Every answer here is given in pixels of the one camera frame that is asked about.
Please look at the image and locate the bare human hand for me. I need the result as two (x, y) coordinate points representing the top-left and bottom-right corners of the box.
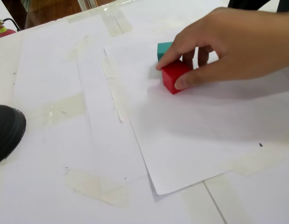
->
(155, 7), (289, 91)

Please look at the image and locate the teal blue cube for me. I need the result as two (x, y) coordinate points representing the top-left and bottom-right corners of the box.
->
(157, 42), (174, 63)

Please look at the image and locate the red cube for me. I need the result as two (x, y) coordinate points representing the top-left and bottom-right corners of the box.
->
(161, 60), (191, 95)

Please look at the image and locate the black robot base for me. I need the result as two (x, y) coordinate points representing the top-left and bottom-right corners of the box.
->
(277, 0), (289, 14)

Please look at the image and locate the white paper sheet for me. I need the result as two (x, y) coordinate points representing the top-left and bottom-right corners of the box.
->
(13, 15), (149, 194)
(103, 9), (289, 196)

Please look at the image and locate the clear tape strip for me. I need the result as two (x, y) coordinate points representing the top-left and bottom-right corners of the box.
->
(101, 57), (131, 124)
(219, 149), (289, 177)
(101, 10), (135, 38)
(34, 92), (86, 126)
(63, 168), (131, 206)

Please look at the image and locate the brown wooden cabinet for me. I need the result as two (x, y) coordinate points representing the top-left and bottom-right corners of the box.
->
(1, 0), (83, 30)

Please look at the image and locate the red fire extinguisher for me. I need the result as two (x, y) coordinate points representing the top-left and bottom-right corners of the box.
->
(0, 16), (23, 39)

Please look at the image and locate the black rounded object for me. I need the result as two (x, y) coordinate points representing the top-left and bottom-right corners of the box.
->
(0, 104), (27, 167)

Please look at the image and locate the silver metal frame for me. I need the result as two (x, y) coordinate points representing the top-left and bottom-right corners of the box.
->
(78, 0), (98, 12)

